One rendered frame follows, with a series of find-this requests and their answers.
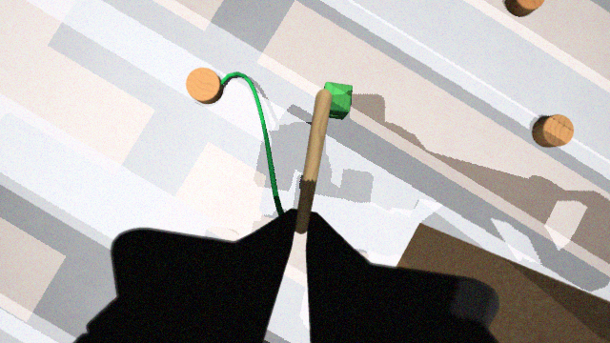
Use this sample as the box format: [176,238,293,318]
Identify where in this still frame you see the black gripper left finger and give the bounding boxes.
[111,209,298,343]

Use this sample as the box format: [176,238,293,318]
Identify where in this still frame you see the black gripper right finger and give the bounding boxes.
[306,212,499,343]

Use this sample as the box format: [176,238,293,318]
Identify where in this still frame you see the round wooden disc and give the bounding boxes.
[505,0,544,16]
[186,67,223,104]
[532,114,574,148]

